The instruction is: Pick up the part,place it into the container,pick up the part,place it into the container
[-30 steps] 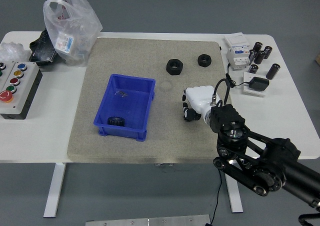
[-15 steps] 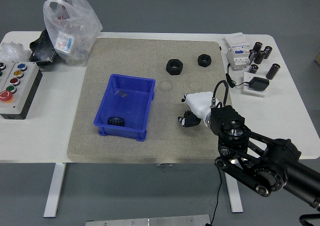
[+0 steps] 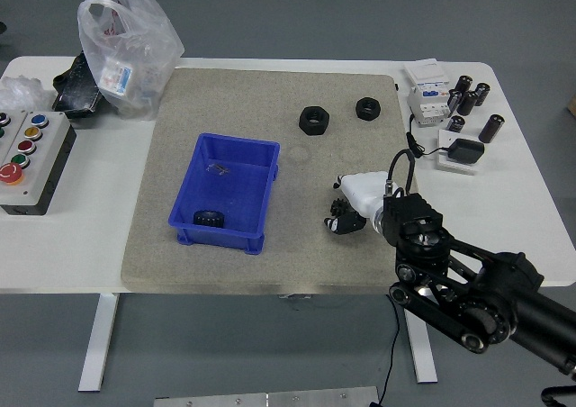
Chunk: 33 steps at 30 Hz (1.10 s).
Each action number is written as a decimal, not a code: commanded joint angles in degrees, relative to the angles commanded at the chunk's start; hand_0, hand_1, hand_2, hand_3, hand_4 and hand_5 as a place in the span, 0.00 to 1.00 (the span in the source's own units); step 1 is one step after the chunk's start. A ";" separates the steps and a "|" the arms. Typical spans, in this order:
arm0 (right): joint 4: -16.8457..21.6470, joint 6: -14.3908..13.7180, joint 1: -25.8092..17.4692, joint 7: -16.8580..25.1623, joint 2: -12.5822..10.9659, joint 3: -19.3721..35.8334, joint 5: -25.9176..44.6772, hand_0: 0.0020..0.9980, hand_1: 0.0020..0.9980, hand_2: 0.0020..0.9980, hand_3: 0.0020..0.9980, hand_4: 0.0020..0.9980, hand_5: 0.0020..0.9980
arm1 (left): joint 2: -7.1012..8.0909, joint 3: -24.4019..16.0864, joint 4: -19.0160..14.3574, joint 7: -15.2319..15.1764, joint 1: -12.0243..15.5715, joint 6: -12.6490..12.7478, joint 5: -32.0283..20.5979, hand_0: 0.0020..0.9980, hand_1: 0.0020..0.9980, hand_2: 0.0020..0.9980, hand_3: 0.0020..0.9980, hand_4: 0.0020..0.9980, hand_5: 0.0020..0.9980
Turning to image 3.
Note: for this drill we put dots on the grey under-table bracket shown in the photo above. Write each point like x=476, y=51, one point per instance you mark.
x=294, y=295

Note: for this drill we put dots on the black case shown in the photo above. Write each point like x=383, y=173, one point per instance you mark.
x=74, y=96

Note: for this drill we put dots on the small black hex nut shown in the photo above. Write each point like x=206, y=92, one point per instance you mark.
x=362, y=113

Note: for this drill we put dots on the black power adapter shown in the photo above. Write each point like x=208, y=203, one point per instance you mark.
x=468, y=150

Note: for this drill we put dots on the grey push-button control box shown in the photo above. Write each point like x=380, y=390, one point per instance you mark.
x=40, y=168

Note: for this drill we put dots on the dark cylindrical capacitor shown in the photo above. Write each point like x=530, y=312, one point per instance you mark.
x=456, y=124
x=491, y=129
x=467, y=104
x=464, y=85
x=481, y=95
x=453, y=103

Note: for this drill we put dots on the crumpled clear plastic wrap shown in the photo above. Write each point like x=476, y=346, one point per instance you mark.
x=22, y=92

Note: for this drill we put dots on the blue plastic box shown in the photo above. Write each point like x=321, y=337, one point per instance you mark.
x=229, y=191

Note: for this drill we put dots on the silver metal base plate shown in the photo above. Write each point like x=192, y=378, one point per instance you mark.
x=270, y=399

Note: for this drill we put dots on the white square plate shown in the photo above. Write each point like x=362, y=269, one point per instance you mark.
x=454, y=166

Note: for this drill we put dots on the grey-brown mat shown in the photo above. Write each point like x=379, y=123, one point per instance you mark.
x=306, y=254

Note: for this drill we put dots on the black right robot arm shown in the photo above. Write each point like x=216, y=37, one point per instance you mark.
x=504, y=290

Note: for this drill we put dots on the brown cardboard box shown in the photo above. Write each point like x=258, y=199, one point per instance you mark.
x=572, y=105

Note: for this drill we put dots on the large black hex nut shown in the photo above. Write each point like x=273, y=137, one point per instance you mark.
x=308, y=125

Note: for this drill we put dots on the small black gear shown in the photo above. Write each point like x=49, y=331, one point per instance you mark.
x=337, y=206

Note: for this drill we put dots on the clear plastic bag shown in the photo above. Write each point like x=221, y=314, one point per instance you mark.
x=135, y=65

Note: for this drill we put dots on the large black gear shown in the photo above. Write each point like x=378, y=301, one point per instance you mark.
x=209, y=219

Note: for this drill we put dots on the white circuit breaker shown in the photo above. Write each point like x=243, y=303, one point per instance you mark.
x=427, y=92

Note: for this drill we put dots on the white table leg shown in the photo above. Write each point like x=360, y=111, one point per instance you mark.
x=96, y=344
x=423, y=362

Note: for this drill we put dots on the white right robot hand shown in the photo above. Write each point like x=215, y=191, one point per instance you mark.
x=364, y=188

